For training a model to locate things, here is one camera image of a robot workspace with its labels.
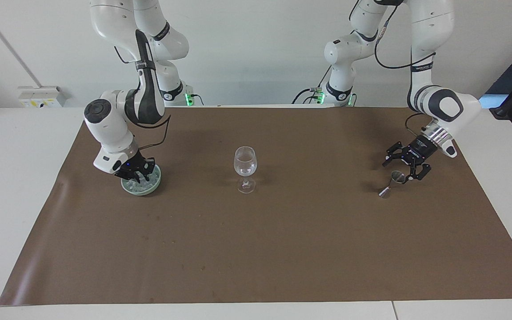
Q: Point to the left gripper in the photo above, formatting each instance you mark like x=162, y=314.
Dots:
x=419, y=152

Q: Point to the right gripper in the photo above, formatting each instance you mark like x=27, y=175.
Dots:
x=131, y=165

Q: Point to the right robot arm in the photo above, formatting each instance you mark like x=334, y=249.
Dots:
x=109, y=133

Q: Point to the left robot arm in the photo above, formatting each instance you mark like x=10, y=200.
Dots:
x=429, y=53

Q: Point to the clear ice cubes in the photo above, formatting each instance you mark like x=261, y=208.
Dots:
x=146, y=179

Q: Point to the clear wine glass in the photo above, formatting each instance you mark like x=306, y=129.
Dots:
x=245, y=164

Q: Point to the green round bowl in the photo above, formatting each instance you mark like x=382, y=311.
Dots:
x=147, y=187

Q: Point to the silver metal jigger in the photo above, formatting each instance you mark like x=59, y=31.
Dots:
x=398, y=178

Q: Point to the white wall socket box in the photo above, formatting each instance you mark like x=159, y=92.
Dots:
x=40, y=97

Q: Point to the white wall conduit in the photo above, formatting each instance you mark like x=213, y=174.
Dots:
x=9, y=42

